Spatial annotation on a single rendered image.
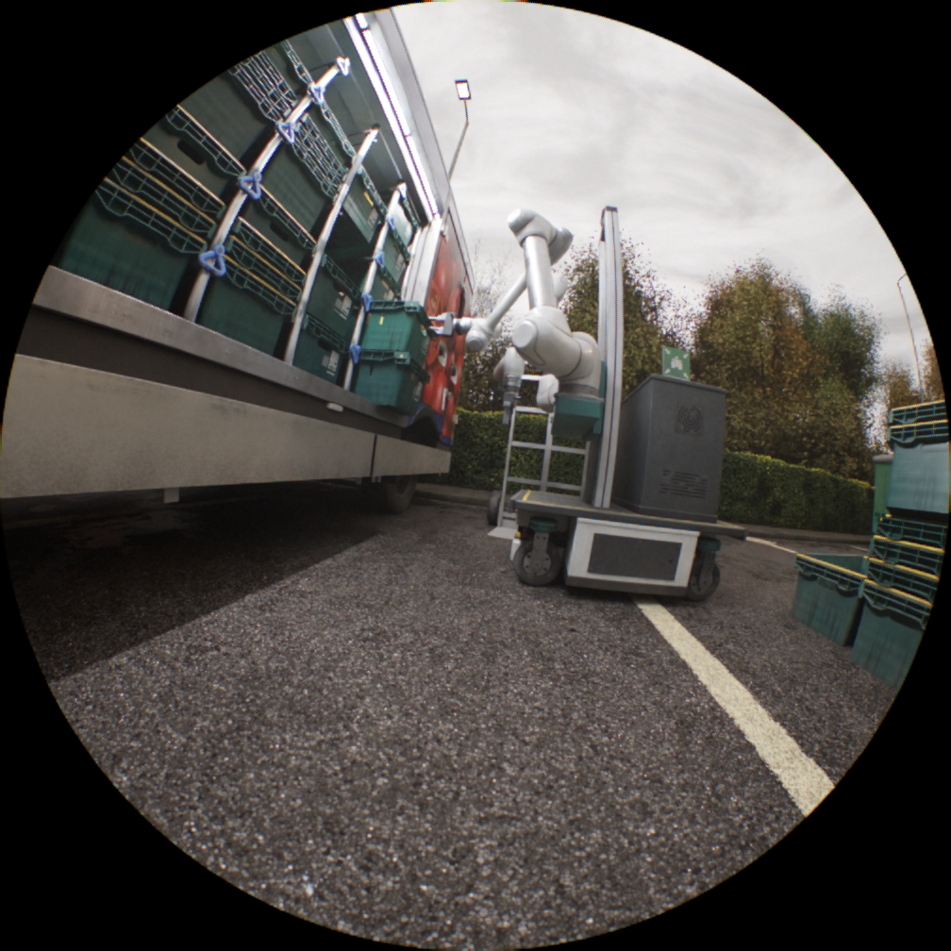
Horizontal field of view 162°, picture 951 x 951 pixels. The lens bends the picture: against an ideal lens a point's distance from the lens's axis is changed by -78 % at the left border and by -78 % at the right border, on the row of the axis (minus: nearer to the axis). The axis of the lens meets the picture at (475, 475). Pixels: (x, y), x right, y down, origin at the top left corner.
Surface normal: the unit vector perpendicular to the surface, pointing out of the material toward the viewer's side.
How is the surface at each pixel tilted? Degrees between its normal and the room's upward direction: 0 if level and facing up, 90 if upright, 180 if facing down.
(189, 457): 90
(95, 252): 91
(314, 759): 0
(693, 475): 90
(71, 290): 90
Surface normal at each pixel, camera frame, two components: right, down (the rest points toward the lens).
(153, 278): 0.98, 0.14
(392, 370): -0.12, 0.07
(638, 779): 0.12, -0.99
